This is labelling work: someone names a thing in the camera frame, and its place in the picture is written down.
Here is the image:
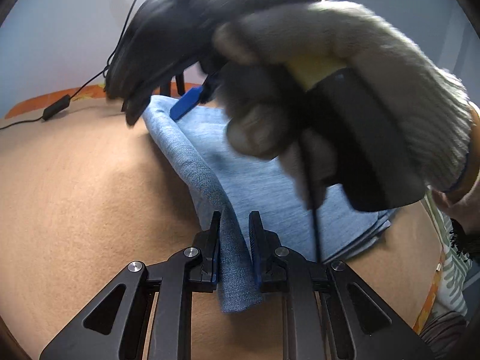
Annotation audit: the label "blue denim pants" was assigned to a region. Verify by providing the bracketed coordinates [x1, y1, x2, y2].
[142, 95, 398, 314]

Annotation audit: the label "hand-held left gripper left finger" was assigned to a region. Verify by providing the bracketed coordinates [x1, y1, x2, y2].
[39, 211, 222, 360]

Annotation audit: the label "person's right hand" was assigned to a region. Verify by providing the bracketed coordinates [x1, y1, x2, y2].
[213, 0, 473, 211]

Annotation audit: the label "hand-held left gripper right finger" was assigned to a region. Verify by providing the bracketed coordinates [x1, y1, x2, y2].
[248, 211, 436, 360]

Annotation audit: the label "person's right forearm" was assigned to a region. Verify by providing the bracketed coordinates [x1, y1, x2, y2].
[431, 103, 480, 241]

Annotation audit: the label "black cable with inline switch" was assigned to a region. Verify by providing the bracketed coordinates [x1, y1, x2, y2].
[0, 0, 154, 130]

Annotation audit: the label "leaf patterned cloth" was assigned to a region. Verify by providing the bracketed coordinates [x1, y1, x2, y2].
[420, 191, 473, 319]

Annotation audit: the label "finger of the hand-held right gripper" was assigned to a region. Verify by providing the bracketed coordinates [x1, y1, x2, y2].
[170, 75, 222, 121]
[122, 86, 154, 126]

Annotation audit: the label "brown ribbed cloth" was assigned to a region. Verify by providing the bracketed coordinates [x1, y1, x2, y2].
[418, 311, 471, 360]

